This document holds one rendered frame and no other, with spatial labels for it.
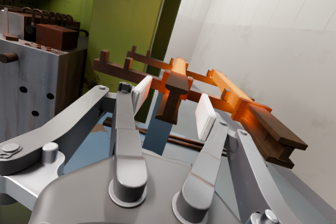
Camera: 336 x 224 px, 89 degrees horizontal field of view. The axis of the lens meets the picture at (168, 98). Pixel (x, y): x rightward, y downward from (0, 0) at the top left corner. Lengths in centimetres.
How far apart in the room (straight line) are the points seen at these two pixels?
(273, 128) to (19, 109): 76
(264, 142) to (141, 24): 65
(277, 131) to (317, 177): 214
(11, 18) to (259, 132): 76
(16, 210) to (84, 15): 103
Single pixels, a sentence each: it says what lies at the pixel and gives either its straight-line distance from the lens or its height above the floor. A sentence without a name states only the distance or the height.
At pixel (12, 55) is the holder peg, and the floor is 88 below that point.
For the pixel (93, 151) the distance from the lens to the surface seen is 51.
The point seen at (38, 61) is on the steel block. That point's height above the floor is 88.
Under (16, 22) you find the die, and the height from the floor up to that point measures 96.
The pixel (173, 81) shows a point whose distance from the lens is 20.
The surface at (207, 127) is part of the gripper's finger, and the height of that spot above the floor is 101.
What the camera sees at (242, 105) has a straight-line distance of 27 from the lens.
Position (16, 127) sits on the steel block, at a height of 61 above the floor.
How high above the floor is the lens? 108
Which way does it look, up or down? 20 degrees down
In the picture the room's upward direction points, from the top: 18 degrees clockwise
